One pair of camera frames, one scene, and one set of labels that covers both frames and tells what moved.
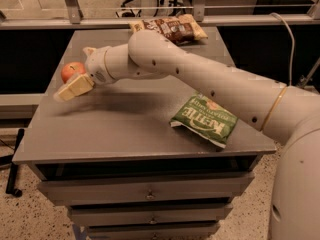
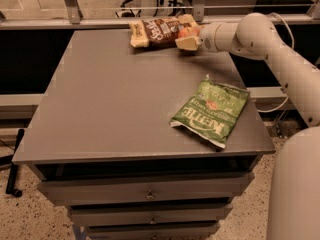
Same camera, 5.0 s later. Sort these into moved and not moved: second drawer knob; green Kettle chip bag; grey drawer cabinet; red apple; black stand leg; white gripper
Moved: red apple; white gripper
Not moved: second drawer knob; green Kettle chip bag; black stand leg; grey drawer cabinet
